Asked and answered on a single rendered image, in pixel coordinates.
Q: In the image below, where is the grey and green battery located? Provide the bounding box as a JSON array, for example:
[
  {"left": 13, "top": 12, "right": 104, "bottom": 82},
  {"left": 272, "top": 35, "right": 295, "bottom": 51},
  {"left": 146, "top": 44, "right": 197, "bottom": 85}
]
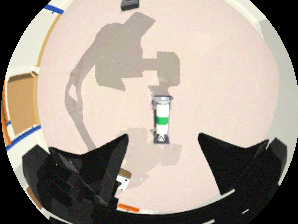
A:
[{"left": 156, "top": 103, "right": 169, "bottom": 133}]

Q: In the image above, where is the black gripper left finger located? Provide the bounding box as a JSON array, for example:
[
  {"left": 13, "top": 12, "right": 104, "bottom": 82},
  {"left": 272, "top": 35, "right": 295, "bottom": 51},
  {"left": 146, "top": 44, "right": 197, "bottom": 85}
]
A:
[{"left": 48, "top": 135, "right": 129, "bottom": 204}]

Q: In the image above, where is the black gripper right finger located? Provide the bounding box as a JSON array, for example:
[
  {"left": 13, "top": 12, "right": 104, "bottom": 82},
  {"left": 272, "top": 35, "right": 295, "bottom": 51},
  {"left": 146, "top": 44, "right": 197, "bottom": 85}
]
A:
[{"left": 197, "top": 132, "right": 269, "bottom": 196}]

